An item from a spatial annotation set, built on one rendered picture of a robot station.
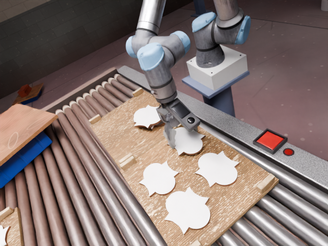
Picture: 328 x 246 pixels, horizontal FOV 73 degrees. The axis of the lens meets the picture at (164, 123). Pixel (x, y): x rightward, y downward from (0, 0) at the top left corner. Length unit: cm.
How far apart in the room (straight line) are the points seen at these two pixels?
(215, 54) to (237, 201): 74
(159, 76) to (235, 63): 64
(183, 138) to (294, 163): 36
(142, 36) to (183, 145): 39
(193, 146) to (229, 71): 54
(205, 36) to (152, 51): 54
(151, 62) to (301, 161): 53
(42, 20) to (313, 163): 534
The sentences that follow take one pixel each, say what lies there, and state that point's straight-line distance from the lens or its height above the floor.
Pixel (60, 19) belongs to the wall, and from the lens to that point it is 559.
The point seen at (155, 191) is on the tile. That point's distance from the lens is 75.
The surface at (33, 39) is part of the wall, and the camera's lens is 563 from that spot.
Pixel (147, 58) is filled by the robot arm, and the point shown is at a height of 131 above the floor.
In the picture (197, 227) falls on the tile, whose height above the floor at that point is 95.
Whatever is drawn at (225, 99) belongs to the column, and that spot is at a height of 74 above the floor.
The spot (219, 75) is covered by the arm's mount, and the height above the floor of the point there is 94.
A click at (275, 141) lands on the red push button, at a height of 93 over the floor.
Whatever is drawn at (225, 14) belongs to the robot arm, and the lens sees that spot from 102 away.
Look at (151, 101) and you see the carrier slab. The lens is 114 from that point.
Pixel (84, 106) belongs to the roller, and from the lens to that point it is 144.
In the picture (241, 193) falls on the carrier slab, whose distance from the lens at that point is 70.
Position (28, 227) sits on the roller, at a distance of 101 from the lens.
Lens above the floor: 154
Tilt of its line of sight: 38 degrees down
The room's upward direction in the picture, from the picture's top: 23 degrees counter-clockwise
